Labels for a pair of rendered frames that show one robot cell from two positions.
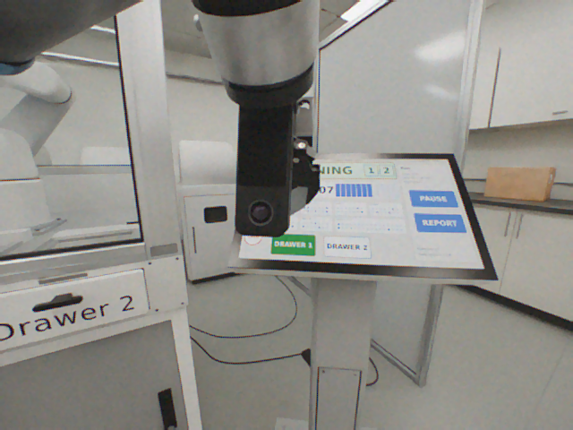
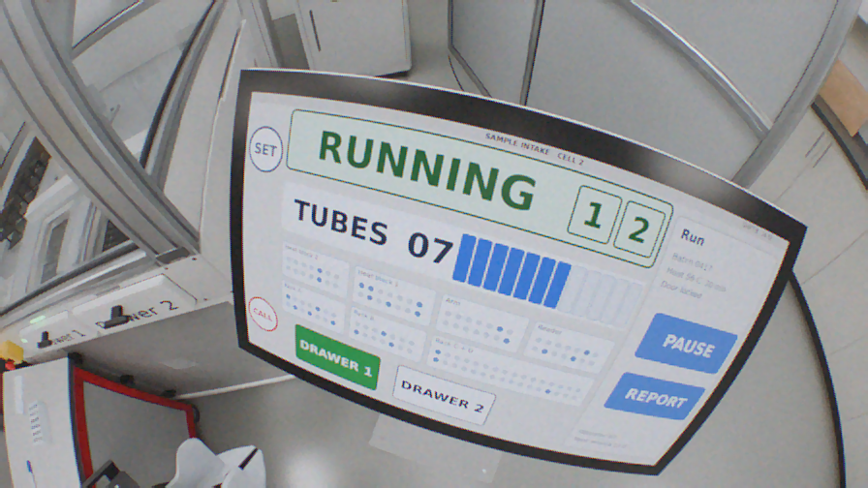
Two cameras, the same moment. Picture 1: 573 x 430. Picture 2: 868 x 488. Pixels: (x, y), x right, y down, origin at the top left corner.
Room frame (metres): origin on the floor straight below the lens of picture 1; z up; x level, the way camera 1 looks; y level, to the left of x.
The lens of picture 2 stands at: (0.39, -0.13, 1.35)
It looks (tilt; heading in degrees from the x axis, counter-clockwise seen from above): 61 degrees down; 14
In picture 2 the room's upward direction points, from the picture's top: 2 degrees counter-clockwise
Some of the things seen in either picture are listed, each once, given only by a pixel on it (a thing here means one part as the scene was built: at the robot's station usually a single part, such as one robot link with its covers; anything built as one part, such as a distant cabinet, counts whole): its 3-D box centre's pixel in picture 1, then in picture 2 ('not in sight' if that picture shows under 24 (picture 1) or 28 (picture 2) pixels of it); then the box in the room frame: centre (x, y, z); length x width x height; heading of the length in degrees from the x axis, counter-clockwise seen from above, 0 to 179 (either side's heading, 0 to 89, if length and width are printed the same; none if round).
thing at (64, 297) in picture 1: (61, 300); (116, 316); (0.38, 0.45, 0.91); 0.07 x 0.04 x 0.01; 120
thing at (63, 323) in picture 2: not in sight; (54, 333); (0.25, 0.74, 0.87); 0.29 x 0.02 x 0.11; 120
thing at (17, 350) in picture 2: not in sight; (11, 353); (0.07, 1.02, 0.88); 0.07 x 0.05 x 0.07; 120
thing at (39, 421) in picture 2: not in sight; (39, 424); (-0.07, 0.89, 0.78); 0.12 x 0.08 x 0.04; 39
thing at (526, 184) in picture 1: (517, 183); (844, 93); (1.97, -2.12, 1.04); 0.41 x 0.32 x 0.28; 30
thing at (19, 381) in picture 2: not in sight; (19, 395); (-0.08, 1.11, 0.77); 0.13 x 0.09 x 0.02; 28
